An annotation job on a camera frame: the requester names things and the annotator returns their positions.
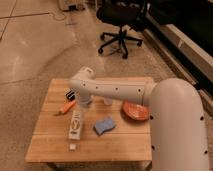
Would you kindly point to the white plastic bottle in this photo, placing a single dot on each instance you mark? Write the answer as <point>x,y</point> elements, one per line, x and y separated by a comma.
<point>76,125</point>

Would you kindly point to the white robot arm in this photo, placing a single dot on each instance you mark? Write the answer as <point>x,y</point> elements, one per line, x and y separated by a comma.
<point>177,123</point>

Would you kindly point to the orange ceramic bowl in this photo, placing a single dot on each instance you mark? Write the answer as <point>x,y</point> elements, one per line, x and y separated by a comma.
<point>135,111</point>

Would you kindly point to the blue sponge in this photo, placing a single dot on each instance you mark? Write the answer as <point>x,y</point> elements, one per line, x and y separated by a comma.
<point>104,125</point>

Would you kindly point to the black rectangular case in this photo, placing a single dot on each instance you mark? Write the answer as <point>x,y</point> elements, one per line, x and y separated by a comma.
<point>70,95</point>

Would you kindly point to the orange marker pen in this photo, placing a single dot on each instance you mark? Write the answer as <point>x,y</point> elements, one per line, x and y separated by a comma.
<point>67,107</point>

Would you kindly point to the wooden table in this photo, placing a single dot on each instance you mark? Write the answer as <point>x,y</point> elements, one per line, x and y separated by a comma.
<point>128,141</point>

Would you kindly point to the black office chair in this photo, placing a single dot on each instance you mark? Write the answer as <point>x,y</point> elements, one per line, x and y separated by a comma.
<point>120,13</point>

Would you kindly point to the white device on floor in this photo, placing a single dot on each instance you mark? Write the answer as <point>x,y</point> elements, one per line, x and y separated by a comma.
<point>65,5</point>

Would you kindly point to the long white bench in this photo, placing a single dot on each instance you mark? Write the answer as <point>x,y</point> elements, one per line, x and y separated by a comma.
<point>194,59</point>

